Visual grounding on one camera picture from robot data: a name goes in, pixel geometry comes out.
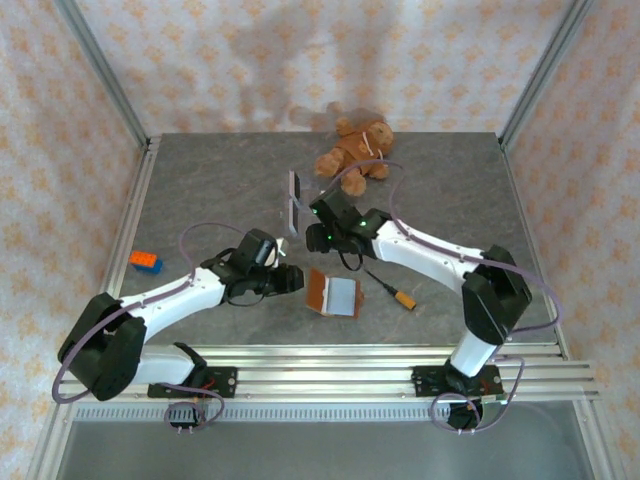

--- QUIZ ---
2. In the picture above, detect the brown leather card holder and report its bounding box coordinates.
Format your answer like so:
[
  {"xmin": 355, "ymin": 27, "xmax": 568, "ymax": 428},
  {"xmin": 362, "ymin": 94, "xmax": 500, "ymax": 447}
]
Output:
[{"xmin": 304, "ymin": 267, "xmax": 364, "ymax": 320}]

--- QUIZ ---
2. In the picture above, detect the brown teddy bear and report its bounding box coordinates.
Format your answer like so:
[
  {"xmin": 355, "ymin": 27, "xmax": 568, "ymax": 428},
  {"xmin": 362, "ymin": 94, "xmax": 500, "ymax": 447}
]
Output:
[{"xmin": 313, "ymin": 115, "xmax": 396, "ymax": 197}]

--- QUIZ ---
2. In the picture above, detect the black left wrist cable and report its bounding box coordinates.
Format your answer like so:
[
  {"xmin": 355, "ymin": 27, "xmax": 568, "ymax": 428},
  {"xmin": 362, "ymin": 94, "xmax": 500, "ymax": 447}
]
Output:
[{"xmin": 202, "ymin": 247, "xmax": 269, "ymax": 307}]

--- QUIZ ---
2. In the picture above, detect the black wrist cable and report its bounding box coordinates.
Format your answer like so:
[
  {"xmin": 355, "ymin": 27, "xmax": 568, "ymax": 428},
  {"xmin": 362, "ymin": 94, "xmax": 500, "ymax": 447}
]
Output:
[
  {"xmin": 202, "ymin": 247, "xmax": 269, "ymax": 307},
  {"xmin": 337, "ymin": 239, "xmax": 370, "ymax": 272}
]

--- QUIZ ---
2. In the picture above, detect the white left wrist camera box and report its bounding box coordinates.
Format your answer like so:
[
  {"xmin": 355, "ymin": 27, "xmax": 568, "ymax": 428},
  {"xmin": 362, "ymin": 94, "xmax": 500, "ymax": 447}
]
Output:
[{"xmin": 268, "ymin": 237, "xmax": 290, "ymax": 267}]

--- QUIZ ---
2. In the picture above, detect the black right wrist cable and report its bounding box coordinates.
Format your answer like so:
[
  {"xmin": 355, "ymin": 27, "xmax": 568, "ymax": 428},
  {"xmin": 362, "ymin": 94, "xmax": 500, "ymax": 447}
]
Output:
[{"xmin": 337, "ymin": 239, "xmax": 370, "ymax": 272}]

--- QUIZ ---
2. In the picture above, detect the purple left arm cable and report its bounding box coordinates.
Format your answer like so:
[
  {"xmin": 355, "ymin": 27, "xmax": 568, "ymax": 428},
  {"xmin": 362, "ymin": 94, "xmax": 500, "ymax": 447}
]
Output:
[{"xmin": 53, "ymin": 222, "xmax": 251, "ymax": 432}]

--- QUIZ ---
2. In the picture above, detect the aluminium mounting rail beam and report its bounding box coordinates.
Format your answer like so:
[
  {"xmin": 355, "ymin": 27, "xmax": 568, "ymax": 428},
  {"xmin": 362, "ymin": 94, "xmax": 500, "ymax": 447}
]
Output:
[{"xmin": 52, "ymin": 343, "xmax": 601, "ymax": 402}]

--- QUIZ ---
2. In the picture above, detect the orange handled screwdriver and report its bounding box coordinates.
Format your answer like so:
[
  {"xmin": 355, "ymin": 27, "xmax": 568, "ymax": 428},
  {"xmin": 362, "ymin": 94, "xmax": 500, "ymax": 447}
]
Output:
[{"xmin": 363, "ymin": 268, "xmax": 417, "ymax": 312}]

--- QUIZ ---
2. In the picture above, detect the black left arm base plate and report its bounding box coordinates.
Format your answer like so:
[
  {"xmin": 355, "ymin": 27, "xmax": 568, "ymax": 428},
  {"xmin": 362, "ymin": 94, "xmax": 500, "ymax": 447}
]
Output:
[{"xmin": 147, "ymin": 366, "xmax": 238, "ymax": 400}]

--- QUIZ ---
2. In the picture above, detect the aluminium side rail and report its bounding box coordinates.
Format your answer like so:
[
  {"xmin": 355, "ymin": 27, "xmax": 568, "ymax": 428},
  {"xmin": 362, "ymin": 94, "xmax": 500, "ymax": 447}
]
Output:
[
  {"xmin": 498, "ymin": 134, "xmax": 571, "ymax": 361},
  {"xmin": 82, "ymin": 135, "xmax": 162, "ymax": 362}
]

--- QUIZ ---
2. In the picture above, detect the grey slotted cable duct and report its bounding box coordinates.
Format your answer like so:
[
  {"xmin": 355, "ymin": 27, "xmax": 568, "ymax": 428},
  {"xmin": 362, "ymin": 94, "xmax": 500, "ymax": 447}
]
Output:
[{"xmin": 74, "ymin": 403, "xmax": 451, "ymax": 422}]

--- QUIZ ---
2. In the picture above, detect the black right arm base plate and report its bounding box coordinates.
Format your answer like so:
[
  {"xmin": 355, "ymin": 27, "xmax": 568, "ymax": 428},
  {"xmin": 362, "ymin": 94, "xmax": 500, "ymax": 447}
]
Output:
[{"xmin": 412, "ymin": 364, "xmax": 503, "ymax": 399}]

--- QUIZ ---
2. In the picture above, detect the aluminium frame post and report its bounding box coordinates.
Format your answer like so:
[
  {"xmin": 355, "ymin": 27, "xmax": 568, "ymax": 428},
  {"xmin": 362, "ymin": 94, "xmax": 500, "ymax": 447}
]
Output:
[
  {"xmin": 53, "ymin": 0, "xmax": 151, "ymax": 149},
  {"xmin": 498, "ymin": 0, "xmax": 596, "ymax": 151}
]

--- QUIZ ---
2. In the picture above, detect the aluminium frame leg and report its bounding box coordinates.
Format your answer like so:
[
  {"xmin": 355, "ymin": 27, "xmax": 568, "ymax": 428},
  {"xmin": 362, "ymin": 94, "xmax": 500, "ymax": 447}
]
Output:
[
  {"xmin": 24, "ymin": 402, "xmax": 76, "ymax": 480},
  {"xmin": 572, "ymin": 399, "xmax": 621, "ymax": 480}
]

